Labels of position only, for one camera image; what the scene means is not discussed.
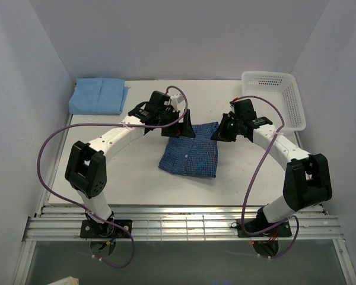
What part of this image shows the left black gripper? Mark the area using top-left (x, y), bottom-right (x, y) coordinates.
top-left (157, 109), bottom-right (195, 139)

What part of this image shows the blue plaid long sleeve shirt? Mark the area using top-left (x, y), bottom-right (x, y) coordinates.
top-left (158, 122), bottom-right (219, 178)

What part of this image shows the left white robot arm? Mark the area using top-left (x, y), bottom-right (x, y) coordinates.
top-left (65, 91), bottom-right (195, 238)

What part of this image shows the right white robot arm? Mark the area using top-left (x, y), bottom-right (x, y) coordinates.
top-left (211, 96), bottom-right (332, 236)

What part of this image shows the white plastic basket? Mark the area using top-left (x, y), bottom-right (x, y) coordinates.
top-left (241, 71), bottom-right (306, 132)

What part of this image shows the folded light blue shirt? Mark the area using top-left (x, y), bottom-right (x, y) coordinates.
top-left (68, 78), bottom-right (129, 115)

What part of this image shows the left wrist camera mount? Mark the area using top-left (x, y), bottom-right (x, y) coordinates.
top-left (165, 94), bottom-right (184, 110)

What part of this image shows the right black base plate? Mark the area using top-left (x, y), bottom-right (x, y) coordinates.
top-left (230, 218), bottom-right (292, 238)

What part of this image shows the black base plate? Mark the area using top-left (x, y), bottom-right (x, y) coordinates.
top-left (230, 218), bottom-right (292, 238)
top-left (80, 220), bottom-right (132, 239)

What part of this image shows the aluminium rail frame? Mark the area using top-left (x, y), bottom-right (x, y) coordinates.
top-left (13, 197), bottom-right (356, 284)

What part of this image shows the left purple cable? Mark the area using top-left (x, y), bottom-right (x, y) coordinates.
top-left (36, 85), bottom-right (135, 269)

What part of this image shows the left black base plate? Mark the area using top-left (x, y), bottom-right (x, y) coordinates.
top-left (80, 220), bottom-right (132, 239)

